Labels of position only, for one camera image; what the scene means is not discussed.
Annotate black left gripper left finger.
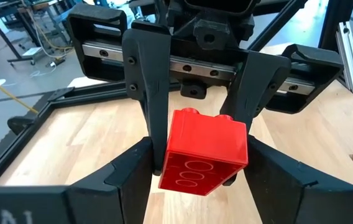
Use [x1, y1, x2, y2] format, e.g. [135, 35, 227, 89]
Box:
[66, 136, 155, 224]

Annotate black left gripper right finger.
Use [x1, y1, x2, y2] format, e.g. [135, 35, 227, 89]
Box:
[244, 135, 353, 224]

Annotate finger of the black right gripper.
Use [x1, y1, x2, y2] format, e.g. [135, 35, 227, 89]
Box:
[219, 49, 292, 187]
[122, 23, 173, 177]

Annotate long red toy brick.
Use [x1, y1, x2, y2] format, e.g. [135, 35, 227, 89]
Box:
[158, 107, 249, 197]

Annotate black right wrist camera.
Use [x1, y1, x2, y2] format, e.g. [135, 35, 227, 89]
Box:
[181, 0, 258, 15]

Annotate silver aluminium extrusion post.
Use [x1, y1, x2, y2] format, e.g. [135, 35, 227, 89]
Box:
[334, 21, 353, 96]

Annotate yellow hanging cable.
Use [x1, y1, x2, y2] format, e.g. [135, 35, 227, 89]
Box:
[0, 68, 40, 114]

